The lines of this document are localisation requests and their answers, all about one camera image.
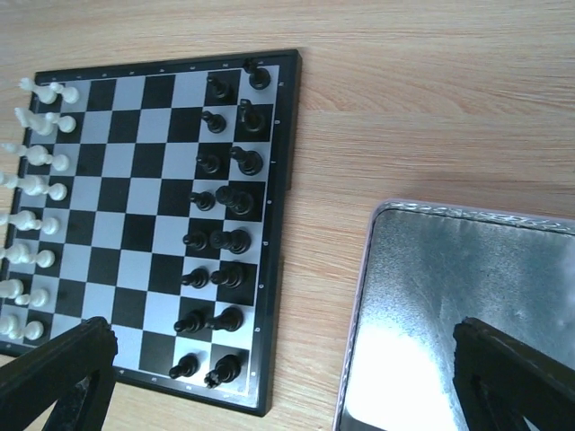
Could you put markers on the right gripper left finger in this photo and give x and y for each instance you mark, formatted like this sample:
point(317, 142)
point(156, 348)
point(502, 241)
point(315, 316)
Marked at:
point(72, 375)

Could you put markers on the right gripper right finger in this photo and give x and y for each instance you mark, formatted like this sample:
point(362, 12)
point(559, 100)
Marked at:
point(504, 384)

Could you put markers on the pink tray of black pieces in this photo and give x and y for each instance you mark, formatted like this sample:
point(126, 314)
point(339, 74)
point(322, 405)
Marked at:
point(427, 266)

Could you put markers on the black rook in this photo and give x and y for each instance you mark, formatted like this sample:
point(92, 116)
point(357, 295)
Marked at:
point(259, 78)
point(225, 370)

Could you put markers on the black knight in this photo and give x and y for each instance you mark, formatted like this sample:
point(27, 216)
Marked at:
point(251, 119)
point(230, 320)

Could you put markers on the black bishop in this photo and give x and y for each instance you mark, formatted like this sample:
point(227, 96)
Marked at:
point(249, 162)
point(231, 275)

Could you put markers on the black and grey chessboard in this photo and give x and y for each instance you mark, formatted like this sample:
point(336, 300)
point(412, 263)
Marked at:
point(119, 250)

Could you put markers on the black king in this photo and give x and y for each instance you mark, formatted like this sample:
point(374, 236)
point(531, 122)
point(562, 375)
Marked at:
point(237, 241)

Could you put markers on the black queen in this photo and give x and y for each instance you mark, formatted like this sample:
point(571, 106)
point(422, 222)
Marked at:
point(237, 201)

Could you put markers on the white pawn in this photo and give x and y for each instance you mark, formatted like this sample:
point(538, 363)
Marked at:
point(45, 259)
point(50, 225)
point(33, 330)
point(36, 298)
point(59, 163)
point(57, 191)

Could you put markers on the white rook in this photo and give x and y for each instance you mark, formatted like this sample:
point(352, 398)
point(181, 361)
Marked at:
point(10, 326)

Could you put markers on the white knight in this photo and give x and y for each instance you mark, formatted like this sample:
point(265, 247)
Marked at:
point(11, 288)

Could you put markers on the black pawn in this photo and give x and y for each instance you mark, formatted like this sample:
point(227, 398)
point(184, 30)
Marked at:
point(221, 90)
point(192, 322)
point(209, 163)
point(187, 366)
point(196, 240)
point(216, 123)
point(197, 278)
point(204, 201)

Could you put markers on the white bishop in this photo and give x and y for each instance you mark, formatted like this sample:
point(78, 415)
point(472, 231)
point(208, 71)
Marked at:
point(16, 254)

